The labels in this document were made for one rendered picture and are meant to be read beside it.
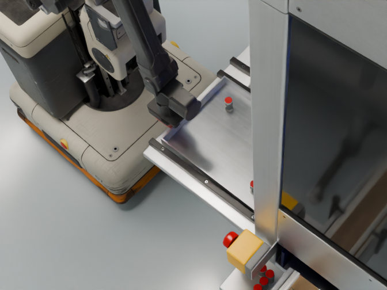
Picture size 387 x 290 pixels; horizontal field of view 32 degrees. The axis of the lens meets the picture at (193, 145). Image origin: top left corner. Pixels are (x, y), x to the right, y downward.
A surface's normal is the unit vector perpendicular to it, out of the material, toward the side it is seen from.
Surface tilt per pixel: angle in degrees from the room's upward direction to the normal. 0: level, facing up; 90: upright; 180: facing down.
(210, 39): 0
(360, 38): 90
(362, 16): 90
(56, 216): 0
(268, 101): 90
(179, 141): 0
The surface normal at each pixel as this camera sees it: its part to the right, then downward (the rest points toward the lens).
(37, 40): 0.73, 0.57
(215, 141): -0.09, -0.48
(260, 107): -0.66, 0.68
